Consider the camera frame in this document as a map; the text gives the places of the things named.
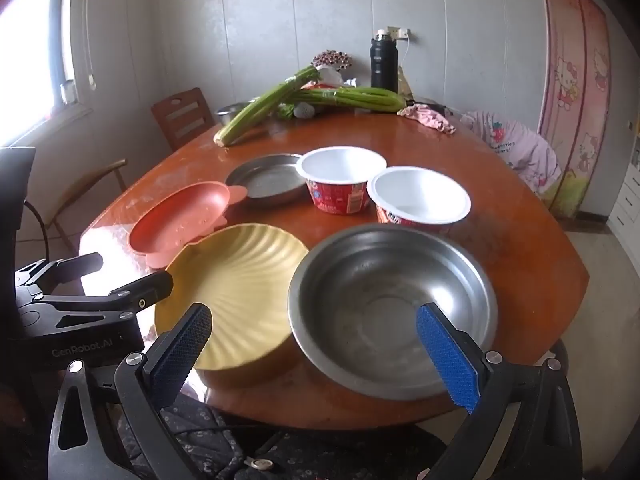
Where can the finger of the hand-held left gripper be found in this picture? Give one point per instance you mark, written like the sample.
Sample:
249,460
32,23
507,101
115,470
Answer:
75,265
140,290

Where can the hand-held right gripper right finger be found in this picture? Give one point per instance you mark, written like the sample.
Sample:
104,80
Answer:
450,355

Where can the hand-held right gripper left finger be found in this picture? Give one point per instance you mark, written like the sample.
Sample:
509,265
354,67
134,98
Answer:
180,355

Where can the pink plastic plate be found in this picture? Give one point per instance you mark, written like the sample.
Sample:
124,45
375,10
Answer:
175,220

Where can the yellow shell-shaped plate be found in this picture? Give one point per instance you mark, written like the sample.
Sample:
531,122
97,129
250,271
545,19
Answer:
240,270

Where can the large steel bowl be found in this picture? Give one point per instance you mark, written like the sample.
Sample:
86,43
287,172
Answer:
360,280

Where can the red and white paper bowl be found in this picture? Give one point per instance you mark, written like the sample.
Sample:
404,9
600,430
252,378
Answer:
340,167
415,195

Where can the shallow steel plate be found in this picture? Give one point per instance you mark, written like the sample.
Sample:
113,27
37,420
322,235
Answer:
265,180

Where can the light wooden armchair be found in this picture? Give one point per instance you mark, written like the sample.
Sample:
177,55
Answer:
95,170

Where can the brown wooden slatted chair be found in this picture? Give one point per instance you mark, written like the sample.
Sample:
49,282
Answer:
185,120

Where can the small steel bowl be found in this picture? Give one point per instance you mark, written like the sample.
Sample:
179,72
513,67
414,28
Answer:
230,110

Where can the long celery stalk bunch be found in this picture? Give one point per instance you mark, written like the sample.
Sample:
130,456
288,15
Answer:
250,112

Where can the window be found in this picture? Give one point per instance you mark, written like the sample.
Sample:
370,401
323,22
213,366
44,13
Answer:
30,60

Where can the pink strawberry print jacket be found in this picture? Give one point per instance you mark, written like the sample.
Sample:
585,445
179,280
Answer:
520,150

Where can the white cabinet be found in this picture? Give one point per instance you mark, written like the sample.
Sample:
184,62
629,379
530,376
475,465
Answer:
625,200

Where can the pink patterned cloth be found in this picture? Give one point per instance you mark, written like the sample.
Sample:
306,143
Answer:
430,117

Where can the white foam fruit net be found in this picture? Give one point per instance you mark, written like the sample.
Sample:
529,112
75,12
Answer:
303,110

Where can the brown paper bag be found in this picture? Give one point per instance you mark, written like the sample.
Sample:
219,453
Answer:
405,87

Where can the wrapped celery bunch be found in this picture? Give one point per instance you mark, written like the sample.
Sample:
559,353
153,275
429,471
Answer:
360,97

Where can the black thermos bottle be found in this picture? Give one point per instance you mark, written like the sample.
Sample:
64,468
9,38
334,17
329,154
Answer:
383,65

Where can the pink cartoon curtain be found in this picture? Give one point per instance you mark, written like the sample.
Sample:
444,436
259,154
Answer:
575,85

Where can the dried flower bouquet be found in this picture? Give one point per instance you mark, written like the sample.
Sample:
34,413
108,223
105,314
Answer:
331,59

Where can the white wall socket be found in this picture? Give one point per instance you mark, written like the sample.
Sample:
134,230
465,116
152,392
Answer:
400,33

